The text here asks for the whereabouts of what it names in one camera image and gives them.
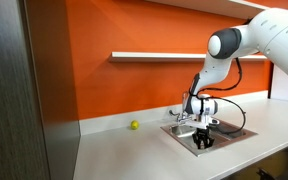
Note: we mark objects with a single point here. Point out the chrome faucet with black handles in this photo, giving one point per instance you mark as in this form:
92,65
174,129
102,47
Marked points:
182,116

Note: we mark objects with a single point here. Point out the upper white shelf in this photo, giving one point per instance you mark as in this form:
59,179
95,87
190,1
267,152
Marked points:
242,9

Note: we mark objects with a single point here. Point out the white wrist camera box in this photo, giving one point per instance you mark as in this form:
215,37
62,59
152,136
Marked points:
200,122

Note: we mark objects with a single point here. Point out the stainless steel sink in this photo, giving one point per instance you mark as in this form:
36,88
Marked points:
224,134

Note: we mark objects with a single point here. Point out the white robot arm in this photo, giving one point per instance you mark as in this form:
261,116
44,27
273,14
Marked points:
266,33

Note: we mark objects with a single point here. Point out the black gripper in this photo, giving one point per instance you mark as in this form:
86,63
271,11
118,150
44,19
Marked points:
202,136

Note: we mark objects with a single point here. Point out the yellow-green ball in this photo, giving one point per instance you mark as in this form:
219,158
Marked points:
134,125

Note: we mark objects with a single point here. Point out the white wall shelf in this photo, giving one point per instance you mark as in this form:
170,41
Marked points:
154,57

